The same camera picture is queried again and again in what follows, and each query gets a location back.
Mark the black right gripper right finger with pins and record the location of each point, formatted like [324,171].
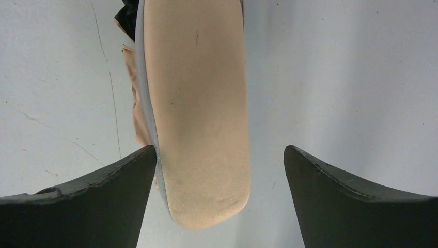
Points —
[336,208]

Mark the beige umbrella sleeve cover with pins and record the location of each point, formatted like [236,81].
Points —
[190,60]

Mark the beige umbrella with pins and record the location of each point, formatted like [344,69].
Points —
[125,19]

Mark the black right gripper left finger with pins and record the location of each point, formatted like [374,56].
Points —
[104,208]

